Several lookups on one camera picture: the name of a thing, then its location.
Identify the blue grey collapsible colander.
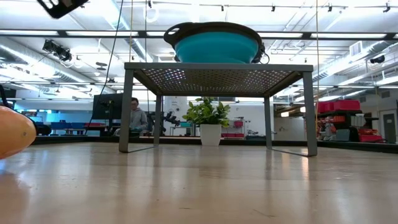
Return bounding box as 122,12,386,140
163,21,267,65

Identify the small green potted plant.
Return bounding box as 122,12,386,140
182,96,232,147

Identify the grey perforated metal shelf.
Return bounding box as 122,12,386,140
119,62,318,157

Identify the person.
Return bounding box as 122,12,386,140
128,97,149,135

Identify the black computer monitor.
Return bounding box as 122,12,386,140
92,93,124,121

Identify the storage bin rack cart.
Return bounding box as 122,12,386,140
315,98,385,144

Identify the yellow mango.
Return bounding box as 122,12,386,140
0,105,37,160

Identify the black hanging cable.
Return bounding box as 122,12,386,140
84,0,124,135

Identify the black aluminium table frame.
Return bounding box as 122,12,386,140
30,135,398,155

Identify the black ceiling-mounted camera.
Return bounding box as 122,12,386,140
42,39,73,62

